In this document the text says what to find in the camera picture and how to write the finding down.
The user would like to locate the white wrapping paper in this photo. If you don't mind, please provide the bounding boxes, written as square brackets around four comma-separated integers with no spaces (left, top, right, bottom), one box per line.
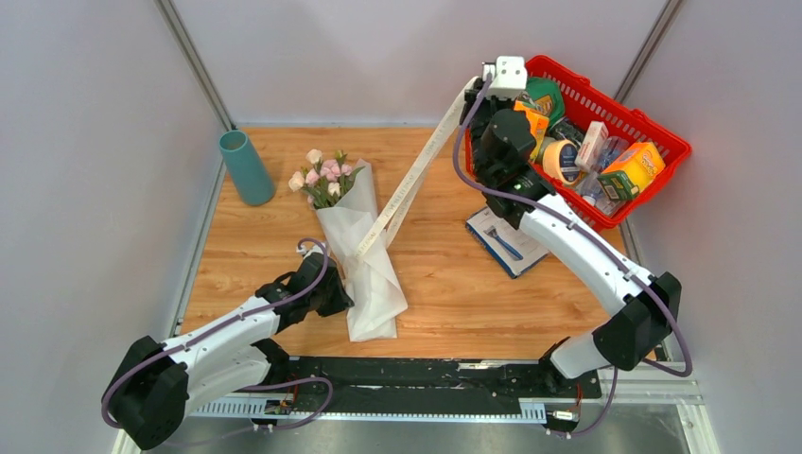
[316,160,408,342]

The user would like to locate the cream printed ribbon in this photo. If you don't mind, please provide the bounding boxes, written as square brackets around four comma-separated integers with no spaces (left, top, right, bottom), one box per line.
[355,77,478,260]

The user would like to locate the pink and white flowers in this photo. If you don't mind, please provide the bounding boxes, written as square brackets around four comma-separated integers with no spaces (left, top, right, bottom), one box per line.
[288,148,366,210]

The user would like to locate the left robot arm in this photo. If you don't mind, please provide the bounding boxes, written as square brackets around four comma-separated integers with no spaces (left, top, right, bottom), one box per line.
[101,244,354,450]

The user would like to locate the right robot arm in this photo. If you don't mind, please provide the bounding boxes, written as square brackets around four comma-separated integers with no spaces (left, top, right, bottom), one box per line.
[452,75,692,396]

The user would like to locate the teal cylindrical vase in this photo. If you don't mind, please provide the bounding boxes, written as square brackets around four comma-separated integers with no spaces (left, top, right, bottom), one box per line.
[218,130,275,206]

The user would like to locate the orange juice box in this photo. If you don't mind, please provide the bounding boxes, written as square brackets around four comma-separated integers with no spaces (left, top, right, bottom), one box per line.
[514,100,549,164]

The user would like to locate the green snack bag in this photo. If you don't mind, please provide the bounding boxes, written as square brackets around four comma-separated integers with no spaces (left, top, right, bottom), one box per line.
[522,77,566,123]

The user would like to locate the dark snack packet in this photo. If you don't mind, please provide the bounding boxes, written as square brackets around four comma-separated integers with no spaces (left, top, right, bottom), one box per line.
[547,116,585,147]

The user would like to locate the masking tape roll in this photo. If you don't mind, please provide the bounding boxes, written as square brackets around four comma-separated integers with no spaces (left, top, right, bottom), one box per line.
[541,139,583,186]

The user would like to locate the red plastic shopping basket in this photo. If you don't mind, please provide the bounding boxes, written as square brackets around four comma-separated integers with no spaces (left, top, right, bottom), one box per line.
[464,56,691,231]

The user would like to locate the white red small box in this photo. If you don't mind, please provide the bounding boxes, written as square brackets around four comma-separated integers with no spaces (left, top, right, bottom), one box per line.
[575,121,609,172]

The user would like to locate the clear plastic bottle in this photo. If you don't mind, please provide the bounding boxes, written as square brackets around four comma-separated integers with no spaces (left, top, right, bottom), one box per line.
[575,136,631,218]

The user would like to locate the razor blister pack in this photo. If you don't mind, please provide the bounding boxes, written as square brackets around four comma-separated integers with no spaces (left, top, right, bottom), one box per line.
[465,207,549,279]

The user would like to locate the yellow green box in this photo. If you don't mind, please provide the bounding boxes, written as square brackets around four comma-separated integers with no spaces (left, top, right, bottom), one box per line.
[597,142,666,201]

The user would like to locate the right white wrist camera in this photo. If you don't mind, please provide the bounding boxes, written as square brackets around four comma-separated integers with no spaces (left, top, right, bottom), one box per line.
[481,56,529,100]

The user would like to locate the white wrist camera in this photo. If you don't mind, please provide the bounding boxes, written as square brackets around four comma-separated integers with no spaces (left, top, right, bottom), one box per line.
[296,243,320,258]
[481,56,529,100]

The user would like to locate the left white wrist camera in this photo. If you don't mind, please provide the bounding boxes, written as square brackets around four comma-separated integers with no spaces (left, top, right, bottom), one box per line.
[296,243,320,258]

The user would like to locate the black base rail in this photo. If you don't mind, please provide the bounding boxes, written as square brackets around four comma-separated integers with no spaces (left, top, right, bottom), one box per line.
[265,357,602,416]

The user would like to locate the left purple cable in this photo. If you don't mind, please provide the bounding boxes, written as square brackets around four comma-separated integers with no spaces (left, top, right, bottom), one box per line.
[99,237,335,449]

